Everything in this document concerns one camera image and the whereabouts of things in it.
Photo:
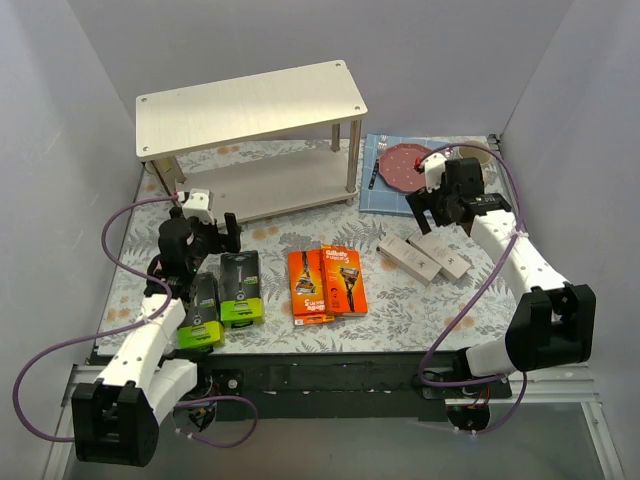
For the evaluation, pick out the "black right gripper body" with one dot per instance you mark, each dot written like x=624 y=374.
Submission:
x=432 y=205

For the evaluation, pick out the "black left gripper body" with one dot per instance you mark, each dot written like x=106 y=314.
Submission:
x=215 y=238

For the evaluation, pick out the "green black razor box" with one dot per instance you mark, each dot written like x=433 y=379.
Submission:
x=202 y=327
x=241 y=303

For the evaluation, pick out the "orange Gillette razor box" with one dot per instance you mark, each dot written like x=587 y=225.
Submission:
x=306 y=287
x=343 y=281

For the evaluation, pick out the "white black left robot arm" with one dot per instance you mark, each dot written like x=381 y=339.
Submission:
x=116 y=418

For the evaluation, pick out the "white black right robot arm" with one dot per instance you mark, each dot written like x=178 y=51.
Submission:
x=553 y=323

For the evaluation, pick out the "light wooden two-tier shelf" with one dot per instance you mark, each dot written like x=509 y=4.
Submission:
x=185 y=120

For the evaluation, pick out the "cream patterned mug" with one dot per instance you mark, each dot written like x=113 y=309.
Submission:
x=475 y=149

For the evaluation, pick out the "pink dotted plate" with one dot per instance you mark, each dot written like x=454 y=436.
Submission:
x=397 y=167

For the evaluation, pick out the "blue checked cloth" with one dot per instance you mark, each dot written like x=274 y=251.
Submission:
x=382 y=198

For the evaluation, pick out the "white cosmetic box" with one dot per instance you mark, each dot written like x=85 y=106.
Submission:
x=453 y=266
x=408 y=259

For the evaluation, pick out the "floral table mat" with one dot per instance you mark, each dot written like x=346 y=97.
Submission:
x=484 y=317

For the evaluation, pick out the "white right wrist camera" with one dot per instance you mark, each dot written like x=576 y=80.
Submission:
x=432 y=166

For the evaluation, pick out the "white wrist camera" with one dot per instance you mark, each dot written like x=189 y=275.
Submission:
x=197 y=203
x=432 y=166

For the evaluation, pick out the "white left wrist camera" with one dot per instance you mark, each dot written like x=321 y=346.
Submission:
x=197 y=203

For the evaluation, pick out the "silver fork dark handle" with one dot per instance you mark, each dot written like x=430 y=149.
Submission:
x=381 y=148

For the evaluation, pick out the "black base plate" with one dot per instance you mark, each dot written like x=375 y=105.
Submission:
x=320 y=386

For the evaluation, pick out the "aluminium rail frame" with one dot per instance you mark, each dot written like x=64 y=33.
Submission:
x=554 y=424

